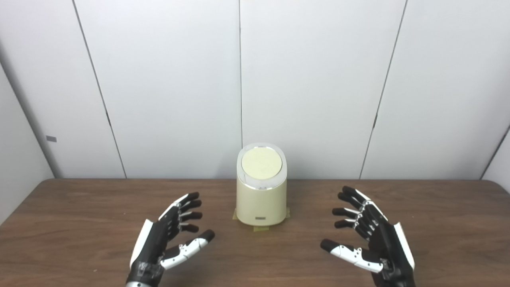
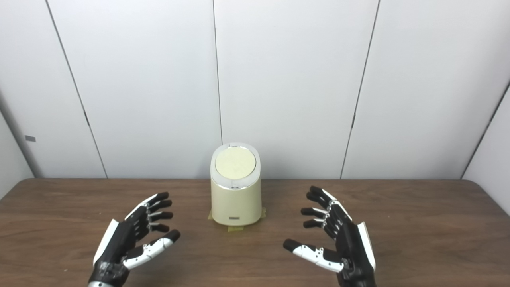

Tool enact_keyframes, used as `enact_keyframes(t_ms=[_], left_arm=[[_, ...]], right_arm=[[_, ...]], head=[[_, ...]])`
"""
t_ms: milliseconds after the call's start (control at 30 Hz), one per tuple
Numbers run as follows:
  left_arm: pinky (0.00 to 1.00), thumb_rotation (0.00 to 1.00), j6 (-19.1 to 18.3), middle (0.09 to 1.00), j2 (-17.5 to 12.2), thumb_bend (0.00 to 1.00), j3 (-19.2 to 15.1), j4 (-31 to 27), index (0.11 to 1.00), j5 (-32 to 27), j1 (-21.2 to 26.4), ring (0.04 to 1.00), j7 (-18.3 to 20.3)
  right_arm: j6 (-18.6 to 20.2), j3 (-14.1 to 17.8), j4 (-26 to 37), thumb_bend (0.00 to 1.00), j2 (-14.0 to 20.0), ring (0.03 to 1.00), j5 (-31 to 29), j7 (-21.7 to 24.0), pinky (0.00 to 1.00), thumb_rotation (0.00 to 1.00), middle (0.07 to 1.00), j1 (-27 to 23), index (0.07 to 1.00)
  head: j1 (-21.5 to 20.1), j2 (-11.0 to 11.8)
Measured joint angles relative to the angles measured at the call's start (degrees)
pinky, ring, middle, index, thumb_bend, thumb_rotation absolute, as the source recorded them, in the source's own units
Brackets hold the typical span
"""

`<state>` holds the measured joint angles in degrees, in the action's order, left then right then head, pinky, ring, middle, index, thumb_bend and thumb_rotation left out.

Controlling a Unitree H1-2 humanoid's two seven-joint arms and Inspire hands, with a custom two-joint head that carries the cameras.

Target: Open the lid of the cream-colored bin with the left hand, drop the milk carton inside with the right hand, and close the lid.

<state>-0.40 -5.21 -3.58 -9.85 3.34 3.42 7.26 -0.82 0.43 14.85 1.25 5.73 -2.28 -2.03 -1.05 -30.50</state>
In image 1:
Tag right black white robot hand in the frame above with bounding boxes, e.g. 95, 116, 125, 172
320, 186, 416, 287

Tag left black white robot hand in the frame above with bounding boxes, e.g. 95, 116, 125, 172
126, 192, 216, 285

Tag cream-colored lidded bin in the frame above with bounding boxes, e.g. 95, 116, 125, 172
236, 143, 288, 226

